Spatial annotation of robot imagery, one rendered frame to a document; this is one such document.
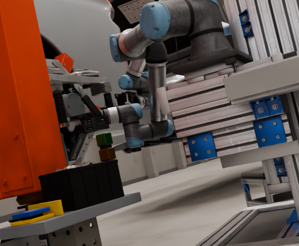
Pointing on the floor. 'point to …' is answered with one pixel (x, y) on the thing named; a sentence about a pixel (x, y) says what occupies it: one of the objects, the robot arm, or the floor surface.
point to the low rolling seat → (249, 179)
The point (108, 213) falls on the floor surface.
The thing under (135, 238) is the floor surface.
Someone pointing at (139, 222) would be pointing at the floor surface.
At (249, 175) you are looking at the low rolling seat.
